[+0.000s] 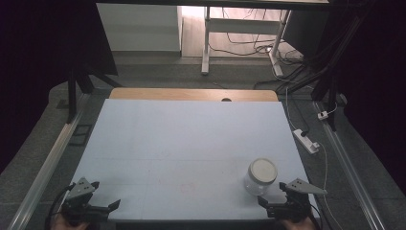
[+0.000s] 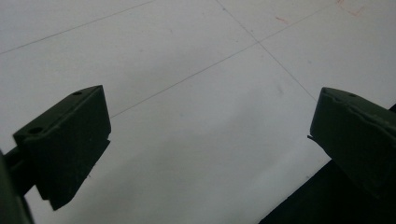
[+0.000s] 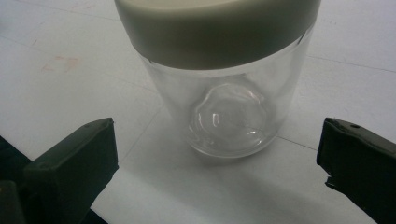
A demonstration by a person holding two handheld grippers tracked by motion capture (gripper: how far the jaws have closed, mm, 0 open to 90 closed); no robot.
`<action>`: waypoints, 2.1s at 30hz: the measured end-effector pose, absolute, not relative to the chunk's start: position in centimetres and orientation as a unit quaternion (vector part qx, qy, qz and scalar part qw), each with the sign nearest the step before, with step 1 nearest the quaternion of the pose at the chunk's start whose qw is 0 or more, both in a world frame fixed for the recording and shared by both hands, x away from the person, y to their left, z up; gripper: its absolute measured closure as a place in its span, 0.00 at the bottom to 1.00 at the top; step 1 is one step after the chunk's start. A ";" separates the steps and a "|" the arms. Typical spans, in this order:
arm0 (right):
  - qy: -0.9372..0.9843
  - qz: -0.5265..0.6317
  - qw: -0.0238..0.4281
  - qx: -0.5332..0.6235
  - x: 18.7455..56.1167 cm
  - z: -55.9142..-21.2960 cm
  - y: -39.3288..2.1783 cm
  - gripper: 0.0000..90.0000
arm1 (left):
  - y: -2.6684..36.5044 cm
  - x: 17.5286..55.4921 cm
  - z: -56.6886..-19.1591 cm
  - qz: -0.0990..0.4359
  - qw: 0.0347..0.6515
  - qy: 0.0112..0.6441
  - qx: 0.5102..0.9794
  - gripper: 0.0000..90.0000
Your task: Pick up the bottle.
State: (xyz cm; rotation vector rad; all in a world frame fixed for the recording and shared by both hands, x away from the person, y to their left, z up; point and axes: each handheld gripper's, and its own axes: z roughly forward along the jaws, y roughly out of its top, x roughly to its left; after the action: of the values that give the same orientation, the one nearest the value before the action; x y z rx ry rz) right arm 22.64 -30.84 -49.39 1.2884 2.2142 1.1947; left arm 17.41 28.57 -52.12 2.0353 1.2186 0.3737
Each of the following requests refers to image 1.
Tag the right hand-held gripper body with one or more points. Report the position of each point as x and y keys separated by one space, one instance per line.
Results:
x=297 y=204

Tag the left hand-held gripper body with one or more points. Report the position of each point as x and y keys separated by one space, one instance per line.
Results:
x=79 y=191

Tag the clear glass jar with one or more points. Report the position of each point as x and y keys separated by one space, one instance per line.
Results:
x=255 y=188

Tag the cream jar lid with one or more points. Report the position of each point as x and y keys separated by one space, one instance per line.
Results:
x=263 y=170

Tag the person's right hand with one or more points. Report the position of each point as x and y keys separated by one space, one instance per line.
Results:
x=298 y=226

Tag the person's left hand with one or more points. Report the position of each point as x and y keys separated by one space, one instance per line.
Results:
x=68 y=226

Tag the white power strip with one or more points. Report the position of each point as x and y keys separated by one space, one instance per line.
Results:
x=304 y=140

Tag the black floor socket cover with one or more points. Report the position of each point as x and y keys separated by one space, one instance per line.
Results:
x=81 y=134

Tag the small white adapter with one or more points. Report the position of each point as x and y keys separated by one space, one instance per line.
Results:
x=323 y=115

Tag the black tripod stand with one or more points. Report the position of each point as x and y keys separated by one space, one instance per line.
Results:
x=332 y=80
x=72 y=96

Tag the wooden table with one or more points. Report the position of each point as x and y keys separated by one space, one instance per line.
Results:
x=178 y=94

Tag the black curtain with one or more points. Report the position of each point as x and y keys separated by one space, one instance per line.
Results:
x=379 y=80
x=41 y=64

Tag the white cabinet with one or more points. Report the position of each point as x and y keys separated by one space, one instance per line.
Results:
x=140 y=28

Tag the aluminium floor rail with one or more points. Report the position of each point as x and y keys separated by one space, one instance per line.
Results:
x=351 y=175
x=48 y=166

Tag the white desk frame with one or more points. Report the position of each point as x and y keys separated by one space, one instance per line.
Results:
x=242 y=25

